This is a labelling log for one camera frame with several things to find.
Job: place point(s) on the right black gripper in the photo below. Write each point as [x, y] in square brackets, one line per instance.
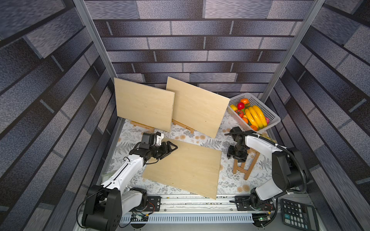
[238, 150]

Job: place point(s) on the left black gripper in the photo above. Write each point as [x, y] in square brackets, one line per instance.
[166, 150]

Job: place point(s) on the plywood board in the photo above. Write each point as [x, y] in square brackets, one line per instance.
[197, 108]
[191, 167]
[144, 104]

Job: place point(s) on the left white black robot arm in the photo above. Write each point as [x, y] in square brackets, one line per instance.
[105, 204]

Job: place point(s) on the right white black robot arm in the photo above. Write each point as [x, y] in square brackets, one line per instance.
[289, 173]

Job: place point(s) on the floral table mat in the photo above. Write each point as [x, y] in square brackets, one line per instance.
[229, 183]

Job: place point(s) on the orange fruit bottom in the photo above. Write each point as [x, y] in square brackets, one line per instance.
[253, 127]

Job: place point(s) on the orange fruit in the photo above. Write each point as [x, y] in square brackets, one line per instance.
[253, 127]
[245, 101]

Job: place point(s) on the white plastic basket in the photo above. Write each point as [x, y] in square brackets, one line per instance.
[274, 119]

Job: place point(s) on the yellow banana bunch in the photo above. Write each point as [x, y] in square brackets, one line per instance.
[256, 117]

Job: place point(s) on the yellow lemon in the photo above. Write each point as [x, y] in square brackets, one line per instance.
[233, 107]

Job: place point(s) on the red apple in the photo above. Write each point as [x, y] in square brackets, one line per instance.
[241, 106]

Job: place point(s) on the orange fruit top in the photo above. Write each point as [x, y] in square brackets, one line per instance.
[245, 101]

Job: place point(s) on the black calculator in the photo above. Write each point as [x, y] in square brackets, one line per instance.
[299, 215]

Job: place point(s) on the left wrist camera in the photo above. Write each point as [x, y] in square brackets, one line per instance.
[152, 138]

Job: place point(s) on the aluminium rail base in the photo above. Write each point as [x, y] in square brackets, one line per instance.
[194, 212]

